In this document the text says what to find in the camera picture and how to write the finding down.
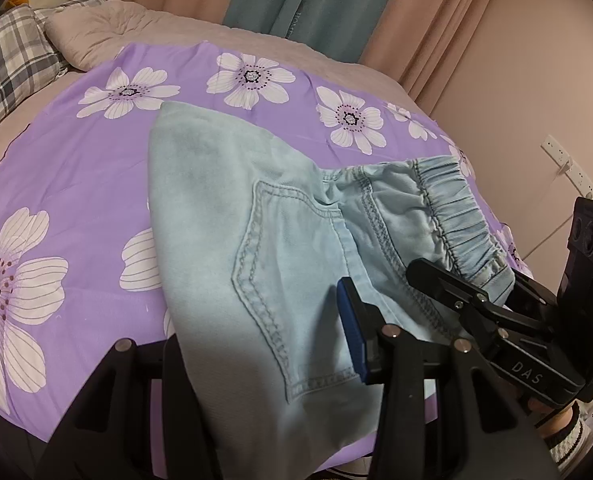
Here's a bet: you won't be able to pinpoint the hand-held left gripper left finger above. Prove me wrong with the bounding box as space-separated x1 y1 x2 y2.
36 335 222 480

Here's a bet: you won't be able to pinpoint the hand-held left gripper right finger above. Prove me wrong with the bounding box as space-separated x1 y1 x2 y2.
337 276 560 480

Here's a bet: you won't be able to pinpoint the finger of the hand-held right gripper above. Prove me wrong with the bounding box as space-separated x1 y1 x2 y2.
405 257 552 361
505 267 562 331

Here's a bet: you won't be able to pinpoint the light blue pants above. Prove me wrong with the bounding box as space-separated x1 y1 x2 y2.
146 101 515 480

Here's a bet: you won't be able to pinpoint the person's right forearm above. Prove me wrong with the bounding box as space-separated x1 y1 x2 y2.
534 400 593 465

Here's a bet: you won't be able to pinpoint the purple floral blanket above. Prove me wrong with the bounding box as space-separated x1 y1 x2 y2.
0 40 535 478

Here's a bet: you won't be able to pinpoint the teal curtain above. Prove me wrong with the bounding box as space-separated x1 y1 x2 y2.
221 0 411 66

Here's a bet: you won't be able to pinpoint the beige quilted pillow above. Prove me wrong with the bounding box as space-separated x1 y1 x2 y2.
44 0 150 72

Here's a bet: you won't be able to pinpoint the large plaid pillow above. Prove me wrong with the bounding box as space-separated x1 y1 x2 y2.
0 2 72 136

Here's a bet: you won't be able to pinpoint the white wall power strip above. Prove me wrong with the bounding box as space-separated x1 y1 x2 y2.
541 134 593 199

